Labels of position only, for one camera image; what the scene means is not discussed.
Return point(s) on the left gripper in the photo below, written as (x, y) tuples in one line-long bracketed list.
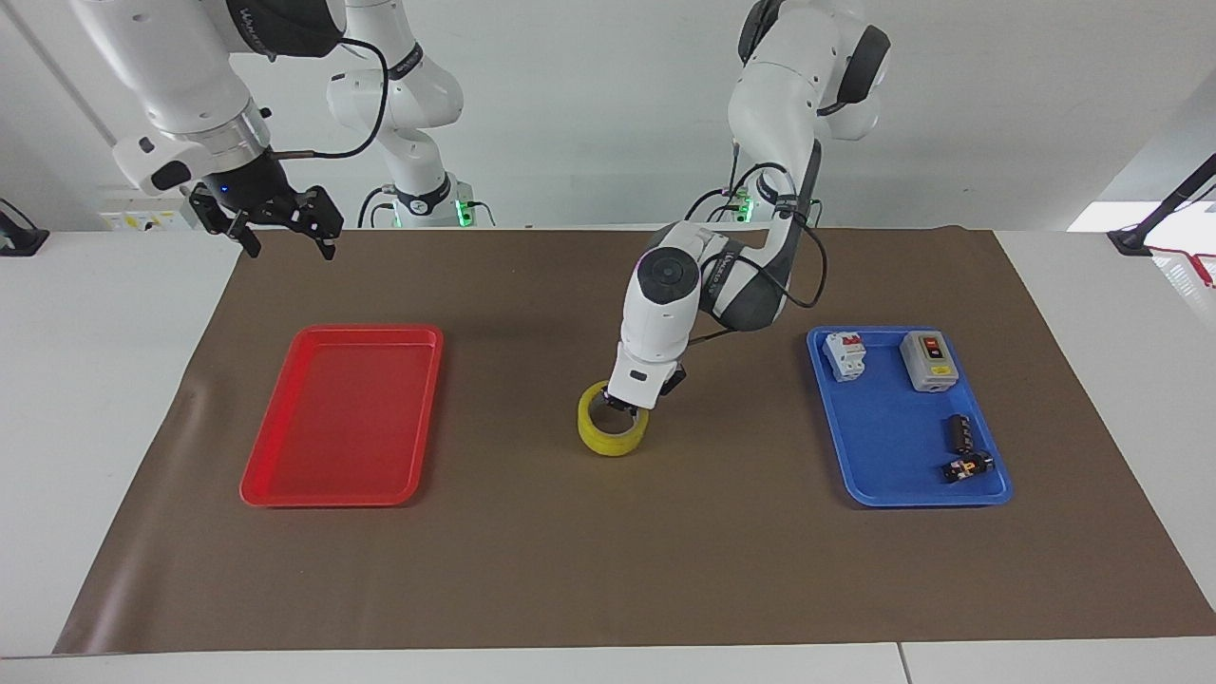
[(674, 380)]

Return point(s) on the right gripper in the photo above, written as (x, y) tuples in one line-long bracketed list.
[(249, 182)]

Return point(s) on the yellow tape roll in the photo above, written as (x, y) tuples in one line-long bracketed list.
[(608, 439)]

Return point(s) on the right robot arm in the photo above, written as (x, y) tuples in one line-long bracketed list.
[(180, 66)]

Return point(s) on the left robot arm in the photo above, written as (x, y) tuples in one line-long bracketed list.
[(660, 313)]

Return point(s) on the white circuit breaker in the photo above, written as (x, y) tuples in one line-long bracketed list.
[(845, 357)]

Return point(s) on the red plastic tray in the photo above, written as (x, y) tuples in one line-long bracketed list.
[(342, 418)]

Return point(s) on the blue plastic tray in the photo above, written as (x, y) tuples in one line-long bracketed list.
[(893, 437)]

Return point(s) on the black stand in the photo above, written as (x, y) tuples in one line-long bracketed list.
[(21, 242), (1164, 211)]

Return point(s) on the black terminal block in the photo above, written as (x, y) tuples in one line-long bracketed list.
[(959, 433)]

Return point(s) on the black and orange small part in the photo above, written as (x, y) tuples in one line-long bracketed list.
[(967, 467)]

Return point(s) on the grey switch box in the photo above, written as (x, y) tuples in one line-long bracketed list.
[(927, 363)]

